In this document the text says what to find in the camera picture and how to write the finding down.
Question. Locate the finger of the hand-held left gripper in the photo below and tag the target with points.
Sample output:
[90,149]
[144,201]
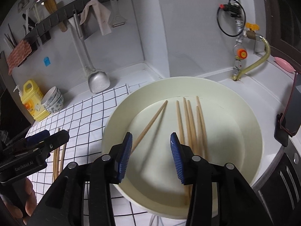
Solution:
[56,138]
[37,135]

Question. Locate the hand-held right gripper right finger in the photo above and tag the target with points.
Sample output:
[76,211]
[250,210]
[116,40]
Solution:
[177,160]

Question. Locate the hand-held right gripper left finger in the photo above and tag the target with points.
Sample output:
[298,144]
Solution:
[123,160]

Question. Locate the cream round basin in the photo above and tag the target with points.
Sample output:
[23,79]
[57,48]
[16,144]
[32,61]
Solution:
[230,134]

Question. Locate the person's left hand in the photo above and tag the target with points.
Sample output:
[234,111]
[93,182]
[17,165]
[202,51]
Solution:
[29,193]

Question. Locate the white patterned bowl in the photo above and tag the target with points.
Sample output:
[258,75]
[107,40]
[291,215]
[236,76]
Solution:
[50,95]
[58,102]
[56,110]

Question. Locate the white black-checked cloth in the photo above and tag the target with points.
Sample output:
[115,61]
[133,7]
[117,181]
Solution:
[77,115]

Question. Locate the yellow detergent pump bottle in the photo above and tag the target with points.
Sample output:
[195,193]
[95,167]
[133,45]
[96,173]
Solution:
[33,103]

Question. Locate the dark kitchen unit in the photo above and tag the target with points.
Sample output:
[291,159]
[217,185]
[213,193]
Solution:
[11,108]

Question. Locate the steel wok spatula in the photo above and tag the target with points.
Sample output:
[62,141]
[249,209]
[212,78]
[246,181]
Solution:
[98,82]

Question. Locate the orange striped dishcloth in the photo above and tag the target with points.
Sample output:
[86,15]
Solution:
[18,54]

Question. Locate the dark chopsticks bundle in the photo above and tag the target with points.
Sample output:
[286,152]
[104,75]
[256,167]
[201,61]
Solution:
[10,38]

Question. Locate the black kitchen appliance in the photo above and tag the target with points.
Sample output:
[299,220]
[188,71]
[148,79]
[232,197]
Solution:
[282,181]

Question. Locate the black phone holder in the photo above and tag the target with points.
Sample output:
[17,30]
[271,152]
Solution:
[281,133]

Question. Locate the steel cleaver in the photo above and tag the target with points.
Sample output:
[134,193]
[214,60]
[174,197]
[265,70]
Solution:
[87,31]

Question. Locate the white plastic utensil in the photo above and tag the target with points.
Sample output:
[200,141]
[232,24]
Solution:
[29,21]

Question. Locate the smartphone in red case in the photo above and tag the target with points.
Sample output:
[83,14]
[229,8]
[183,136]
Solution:
[294,117]

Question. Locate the orange knob valve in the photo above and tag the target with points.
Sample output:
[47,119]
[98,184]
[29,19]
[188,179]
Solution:
[241,53]

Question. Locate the beige hanging cloth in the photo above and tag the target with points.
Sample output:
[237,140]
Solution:
[101,16]

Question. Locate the wooden spatula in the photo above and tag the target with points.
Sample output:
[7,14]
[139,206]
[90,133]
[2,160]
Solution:
[50,3]

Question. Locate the grey peeler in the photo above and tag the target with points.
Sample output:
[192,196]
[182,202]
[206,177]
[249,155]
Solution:
[116,18]

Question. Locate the pink soap dish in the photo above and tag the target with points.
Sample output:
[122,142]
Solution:
[284,63]

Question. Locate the metal gas pipe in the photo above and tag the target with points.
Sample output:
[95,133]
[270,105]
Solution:
[239,24]

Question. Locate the black red gas sensor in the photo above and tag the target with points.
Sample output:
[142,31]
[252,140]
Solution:
[229,7]

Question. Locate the blue wall hook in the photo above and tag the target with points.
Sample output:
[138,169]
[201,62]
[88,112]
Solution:
[47,61]

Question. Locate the black wall rack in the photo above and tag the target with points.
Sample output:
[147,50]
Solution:
[61,13]

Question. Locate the wall socket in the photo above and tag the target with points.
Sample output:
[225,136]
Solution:
[23,3]

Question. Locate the dark window frame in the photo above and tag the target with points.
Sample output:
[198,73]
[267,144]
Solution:
[282,16]

